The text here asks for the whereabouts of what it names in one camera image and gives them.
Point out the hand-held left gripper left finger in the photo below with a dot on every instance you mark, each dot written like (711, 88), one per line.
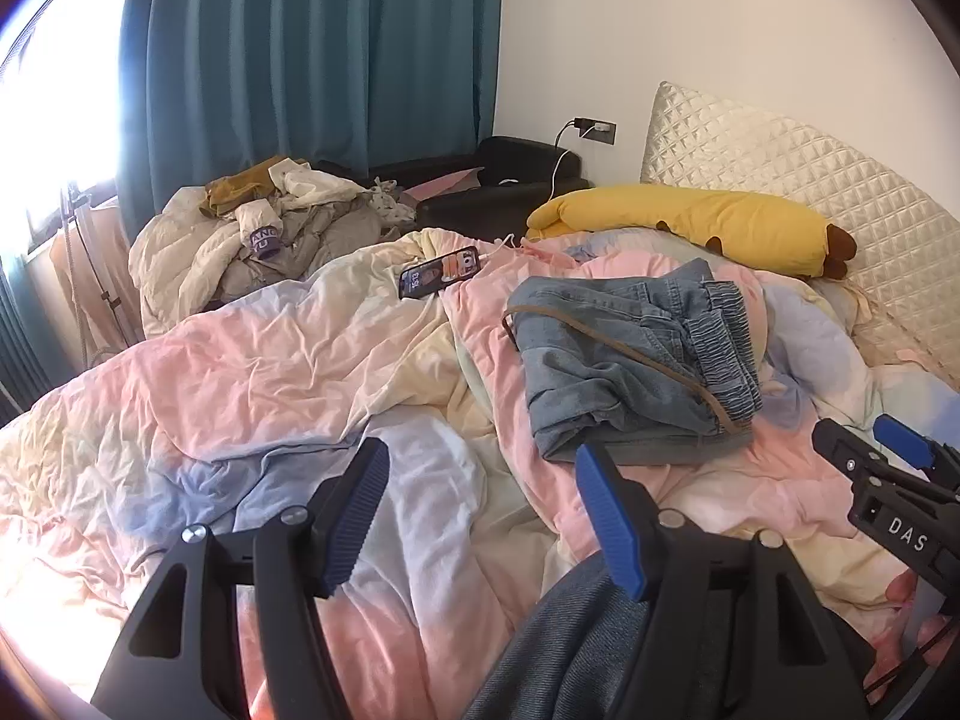
(360, 517)

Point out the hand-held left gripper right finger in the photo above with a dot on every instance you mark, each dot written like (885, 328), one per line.
(607, 525)

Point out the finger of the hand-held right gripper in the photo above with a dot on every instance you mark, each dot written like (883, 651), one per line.
(844, 446)
(900, 435)

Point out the grey jeans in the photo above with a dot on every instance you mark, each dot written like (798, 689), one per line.
(547, 652)

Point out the blue denim jeans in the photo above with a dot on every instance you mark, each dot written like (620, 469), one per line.
(600, 375)

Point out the pile of crumpled clothes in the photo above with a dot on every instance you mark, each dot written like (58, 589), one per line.
(180, 262)

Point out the person's right hand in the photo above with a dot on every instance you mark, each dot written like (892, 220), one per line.
(922, 630)

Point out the brown belt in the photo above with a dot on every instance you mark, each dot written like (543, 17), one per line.
(637, 356)

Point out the pastel tie-dye duvet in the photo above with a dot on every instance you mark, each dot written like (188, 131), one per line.
(262, 375)

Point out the black smartphone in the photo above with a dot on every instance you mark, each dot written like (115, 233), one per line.
(439, 272)

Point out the yellow plush pillow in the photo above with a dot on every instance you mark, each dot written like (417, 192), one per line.
(712, 217)

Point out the quilted cream headboard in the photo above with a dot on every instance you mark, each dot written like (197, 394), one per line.
(825, 165)

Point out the grey padded jacket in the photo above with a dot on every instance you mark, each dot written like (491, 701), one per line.
(330, 232)

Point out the purple knit cuff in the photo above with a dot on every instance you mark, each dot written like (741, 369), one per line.
(262, 242)

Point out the pink paper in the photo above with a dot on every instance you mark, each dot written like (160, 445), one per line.
(442, 184)

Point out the mustard garment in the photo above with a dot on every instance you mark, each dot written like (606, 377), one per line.
(240, 191)

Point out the beige hanging garment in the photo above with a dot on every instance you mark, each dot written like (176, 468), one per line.
(75, 292)

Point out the black armchair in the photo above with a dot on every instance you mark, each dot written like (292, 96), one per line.
(517, 165)

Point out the teal curtain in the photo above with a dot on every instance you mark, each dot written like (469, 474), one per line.
(19, 345)
(300, 52)

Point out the black charger plug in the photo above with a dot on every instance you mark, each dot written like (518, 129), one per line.
(583, 127)

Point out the window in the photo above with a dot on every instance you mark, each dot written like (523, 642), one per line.
(60, 90)

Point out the wall socket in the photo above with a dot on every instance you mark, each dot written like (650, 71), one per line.
(604, 131)

